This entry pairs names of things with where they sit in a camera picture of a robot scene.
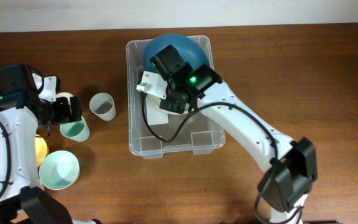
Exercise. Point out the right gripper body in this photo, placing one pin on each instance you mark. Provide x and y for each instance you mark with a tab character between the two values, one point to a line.
171	102

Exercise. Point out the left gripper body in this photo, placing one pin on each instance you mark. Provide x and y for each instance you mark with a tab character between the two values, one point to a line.
57	112

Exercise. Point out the cream cup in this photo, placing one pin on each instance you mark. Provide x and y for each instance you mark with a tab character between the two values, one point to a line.
64	94

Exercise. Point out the blue plate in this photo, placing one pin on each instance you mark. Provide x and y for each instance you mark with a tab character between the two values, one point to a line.
189	50

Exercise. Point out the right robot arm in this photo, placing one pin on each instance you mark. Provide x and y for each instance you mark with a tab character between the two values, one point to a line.
289	166

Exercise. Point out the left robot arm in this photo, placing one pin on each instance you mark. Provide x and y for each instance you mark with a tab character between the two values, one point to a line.
28	101

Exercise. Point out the clear plastic storage container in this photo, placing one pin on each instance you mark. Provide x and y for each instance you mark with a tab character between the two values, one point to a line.
200	134

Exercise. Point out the mint green cup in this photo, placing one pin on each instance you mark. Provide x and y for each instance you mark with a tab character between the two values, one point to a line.
77	131

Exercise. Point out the grey cup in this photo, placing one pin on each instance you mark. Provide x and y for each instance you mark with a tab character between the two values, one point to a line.
102	105

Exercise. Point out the yellow small bowl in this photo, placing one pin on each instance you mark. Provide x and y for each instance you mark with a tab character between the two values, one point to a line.
41	149

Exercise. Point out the mint green small bowl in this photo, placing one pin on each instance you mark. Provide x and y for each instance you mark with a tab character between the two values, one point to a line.
59	170

